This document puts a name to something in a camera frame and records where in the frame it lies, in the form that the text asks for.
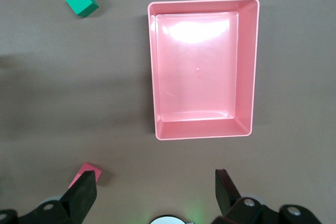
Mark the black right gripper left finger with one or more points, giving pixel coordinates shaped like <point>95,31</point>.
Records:
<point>81,197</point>

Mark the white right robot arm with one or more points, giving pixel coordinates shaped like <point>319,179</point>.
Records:
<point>170,220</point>

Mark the pink plastic bin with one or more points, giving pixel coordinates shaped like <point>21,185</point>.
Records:
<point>197,72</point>

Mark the pink foam cube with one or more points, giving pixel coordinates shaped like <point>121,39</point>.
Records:
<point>88,169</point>

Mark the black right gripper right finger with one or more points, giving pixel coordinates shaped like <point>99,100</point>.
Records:
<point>227,195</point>

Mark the brown table mat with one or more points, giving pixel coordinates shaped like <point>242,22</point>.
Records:
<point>52,77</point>

